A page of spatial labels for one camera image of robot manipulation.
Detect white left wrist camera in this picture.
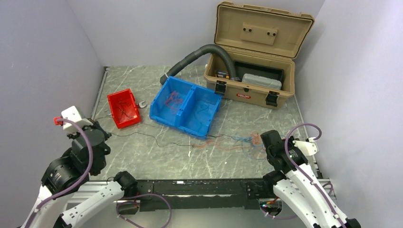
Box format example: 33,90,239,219
54,106,93,133

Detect black tray in toolbox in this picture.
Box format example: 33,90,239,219
234,61,285,83

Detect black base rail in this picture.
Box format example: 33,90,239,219
123,178,276,212

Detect red plastic bin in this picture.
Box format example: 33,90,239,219
107,88,142,129

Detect tan plastic toolbox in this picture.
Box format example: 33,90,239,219
204,1,315,109

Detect blue two-compartment plastic bin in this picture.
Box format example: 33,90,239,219
149,76,222,139

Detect grey plastic organizer case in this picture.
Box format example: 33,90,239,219
242,74,282,90

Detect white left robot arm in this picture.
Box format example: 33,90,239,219
22,117,138,228

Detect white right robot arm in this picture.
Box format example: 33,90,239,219
260,130,361,228

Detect grey corrugated hose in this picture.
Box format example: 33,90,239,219
159,43,237,86

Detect orange cable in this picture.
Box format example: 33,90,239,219
163,91,185,115

